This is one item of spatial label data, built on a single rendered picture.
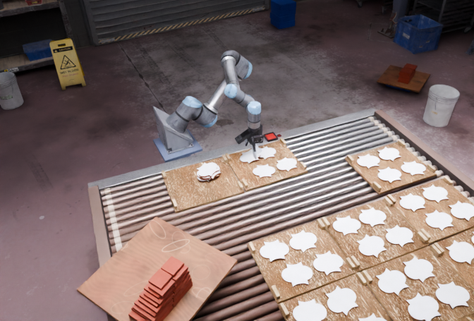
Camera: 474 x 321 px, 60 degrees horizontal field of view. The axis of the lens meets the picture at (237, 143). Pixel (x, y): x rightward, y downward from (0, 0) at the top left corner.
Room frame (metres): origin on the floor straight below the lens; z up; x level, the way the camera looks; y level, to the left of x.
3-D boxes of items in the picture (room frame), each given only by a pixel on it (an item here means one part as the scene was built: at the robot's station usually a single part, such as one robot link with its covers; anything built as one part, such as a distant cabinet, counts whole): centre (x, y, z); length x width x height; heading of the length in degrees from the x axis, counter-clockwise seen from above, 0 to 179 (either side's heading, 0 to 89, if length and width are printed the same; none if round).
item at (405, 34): (5.62, -2.66, 0.19); 0.50 x 0.41 x 0.37; 19
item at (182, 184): (1.82, 0.22, 0.93); 0.41 x 0.35 x 0.02; 110
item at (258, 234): (1.51, -0.32, 0.90); 1.95 x 0.05 x 0.05; 110
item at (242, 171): (1.97, -0.17, 0.93); 0.41 x 0.35 x 0.02; 111
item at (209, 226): (1.65, -0.27, 0.90); 1.95 x 0.05 x 0.05; 110
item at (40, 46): (5.48, 2.73, 0.22); 0.40 x 0.31 x 0.16; 115
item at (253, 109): (2.04, -0.11, 1.27); 0.09 x 0.08 x 0.11; 15
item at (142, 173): (2.19, -0.07, 0.89); 2.08 x 0.09 x 0.06; 110
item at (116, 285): (1.11, 0.37, 1.03); 0.50 x 0.50 x 0.02; 55
